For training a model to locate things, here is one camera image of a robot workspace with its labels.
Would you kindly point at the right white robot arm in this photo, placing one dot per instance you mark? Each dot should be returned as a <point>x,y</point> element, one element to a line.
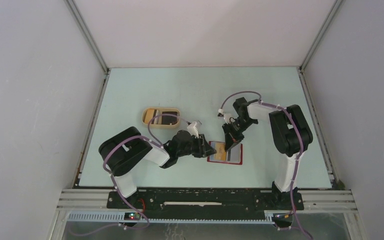
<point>289,128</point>

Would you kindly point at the beige oval tray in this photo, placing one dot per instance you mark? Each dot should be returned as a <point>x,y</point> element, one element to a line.
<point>151,112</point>

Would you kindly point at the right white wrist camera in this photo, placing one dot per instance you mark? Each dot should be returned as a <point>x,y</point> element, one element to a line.
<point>227,117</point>

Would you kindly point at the aluminium frame rail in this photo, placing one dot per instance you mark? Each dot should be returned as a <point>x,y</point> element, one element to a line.
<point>314,201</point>

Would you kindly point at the red card holder wallet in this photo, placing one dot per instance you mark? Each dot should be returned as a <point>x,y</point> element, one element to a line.
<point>233,157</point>

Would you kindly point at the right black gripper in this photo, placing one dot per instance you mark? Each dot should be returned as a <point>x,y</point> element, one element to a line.
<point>230,134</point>

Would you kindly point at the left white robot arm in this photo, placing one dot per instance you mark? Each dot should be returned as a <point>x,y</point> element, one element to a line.
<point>122,152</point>

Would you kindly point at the gold black card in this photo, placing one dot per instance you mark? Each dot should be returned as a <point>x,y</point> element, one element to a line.
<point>221,154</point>

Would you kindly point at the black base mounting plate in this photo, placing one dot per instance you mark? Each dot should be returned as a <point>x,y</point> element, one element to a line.
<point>220,204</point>

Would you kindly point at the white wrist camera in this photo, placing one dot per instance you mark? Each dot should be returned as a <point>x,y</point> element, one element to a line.
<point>193,128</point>
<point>227,117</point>

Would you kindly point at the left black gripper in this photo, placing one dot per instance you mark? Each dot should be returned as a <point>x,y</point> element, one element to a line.
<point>204,149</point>

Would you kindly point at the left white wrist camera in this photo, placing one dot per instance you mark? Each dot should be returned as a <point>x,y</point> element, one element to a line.
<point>193,128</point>

